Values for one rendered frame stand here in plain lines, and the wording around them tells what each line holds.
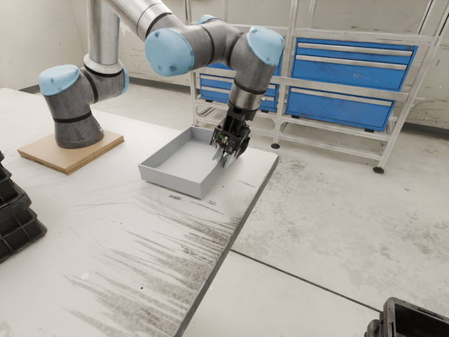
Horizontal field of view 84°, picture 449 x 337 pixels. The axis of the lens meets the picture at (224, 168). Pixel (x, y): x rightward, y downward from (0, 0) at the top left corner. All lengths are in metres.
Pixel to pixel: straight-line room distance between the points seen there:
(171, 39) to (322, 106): 1.72
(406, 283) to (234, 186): 1.11
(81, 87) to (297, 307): 1.21
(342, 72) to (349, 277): 1.30
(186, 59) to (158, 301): 0.43
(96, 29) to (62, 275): 0.64
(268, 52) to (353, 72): 1.51
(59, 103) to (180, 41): 0.54
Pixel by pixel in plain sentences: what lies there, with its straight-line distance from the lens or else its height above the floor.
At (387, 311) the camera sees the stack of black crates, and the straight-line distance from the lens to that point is 0.71.
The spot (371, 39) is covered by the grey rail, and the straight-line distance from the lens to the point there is 1.94.
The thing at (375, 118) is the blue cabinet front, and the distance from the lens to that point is 2.10.
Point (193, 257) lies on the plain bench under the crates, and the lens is 0.56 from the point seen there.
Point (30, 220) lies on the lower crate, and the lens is 0.67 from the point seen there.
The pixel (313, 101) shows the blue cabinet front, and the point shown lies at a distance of 2.08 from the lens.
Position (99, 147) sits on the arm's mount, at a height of 0.73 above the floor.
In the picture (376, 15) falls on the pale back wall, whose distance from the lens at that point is 2.81.
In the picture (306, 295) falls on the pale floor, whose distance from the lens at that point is 1.36.
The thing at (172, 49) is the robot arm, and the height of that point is 1.08.
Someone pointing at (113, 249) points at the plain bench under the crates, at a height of 0.70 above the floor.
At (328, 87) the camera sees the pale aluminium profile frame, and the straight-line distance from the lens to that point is 1.99.
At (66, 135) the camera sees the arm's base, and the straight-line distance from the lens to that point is 0.95.
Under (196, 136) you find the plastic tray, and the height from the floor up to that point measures 0.72.
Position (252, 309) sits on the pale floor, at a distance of 1.28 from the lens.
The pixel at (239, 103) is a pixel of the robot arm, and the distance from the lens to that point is 0.56.
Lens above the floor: 1.16
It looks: 36 degrees down
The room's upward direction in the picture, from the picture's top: straight up
